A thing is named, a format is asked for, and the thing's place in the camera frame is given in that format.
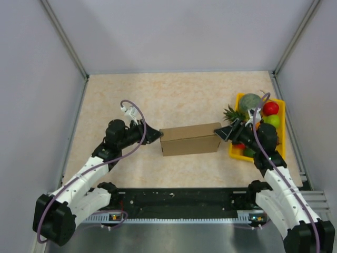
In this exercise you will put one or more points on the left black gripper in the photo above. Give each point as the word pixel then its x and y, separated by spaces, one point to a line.
pixel 152 135

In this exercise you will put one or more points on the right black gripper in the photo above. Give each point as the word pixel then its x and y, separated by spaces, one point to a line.
pixel 232 132

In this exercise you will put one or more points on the brown cardboard box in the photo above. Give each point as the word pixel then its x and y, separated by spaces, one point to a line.
pixel 193 139

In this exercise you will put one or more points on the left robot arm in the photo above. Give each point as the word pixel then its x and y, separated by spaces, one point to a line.
pixel 84 179

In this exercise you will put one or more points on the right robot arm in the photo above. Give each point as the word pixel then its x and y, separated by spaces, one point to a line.
pixel 301 229

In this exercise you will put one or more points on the red apple near front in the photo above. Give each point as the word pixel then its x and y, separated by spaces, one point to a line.
pixel 240 146

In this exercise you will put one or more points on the red apple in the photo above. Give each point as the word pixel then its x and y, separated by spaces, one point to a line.
pixel 240 146
pixel 270 108

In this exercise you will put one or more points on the toy pineapple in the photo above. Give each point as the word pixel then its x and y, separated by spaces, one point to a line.
pixel 233 115

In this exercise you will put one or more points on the yellow plastic fruit tray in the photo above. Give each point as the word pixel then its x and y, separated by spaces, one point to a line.
pixel 240 154

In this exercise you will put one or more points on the green netted melon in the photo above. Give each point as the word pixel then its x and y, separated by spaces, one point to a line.
pixel 248 101

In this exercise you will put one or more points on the green apple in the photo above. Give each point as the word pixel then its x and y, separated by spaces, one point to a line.
pixel 273 120

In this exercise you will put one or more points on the red apple at back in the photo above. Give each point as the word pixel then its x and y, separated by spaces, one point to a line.
pixel 270 108

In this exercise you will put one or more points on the dark purple grape bunch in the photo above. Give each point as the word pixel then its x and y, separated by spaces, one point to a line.
pixel 278 141

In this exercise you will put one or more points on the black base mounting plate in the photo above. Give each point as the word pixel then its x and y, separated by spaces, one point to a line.
pixel 181 203

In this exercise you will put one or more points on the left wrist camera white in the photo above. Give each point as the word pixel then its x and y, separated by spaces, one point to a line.
pixel 131 113

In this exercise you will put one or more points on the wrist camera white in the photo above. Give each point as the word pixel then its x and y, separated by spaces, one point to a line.
pixel 254 116
pixel 131 113

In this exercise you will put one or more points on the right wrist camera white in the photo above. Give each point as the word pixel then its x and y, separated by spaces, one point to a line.
pixel 254 116

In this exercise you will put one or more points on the aluminium frame rail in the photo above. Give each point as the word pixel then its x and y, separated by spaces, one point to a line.
pixel 117 217

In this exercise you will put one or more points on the right aluminium corner post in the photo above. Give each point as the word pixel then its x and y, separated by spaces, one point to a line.
pixel 310 13

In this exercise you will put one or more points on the aluminium corner post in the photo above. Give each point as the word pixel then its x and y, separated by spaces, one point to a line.
pixel 310 13
pixel 64 38

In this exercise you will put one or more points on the left aluminium corner post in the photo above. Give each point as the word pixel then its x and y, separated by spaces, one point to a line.
pixel 64 38

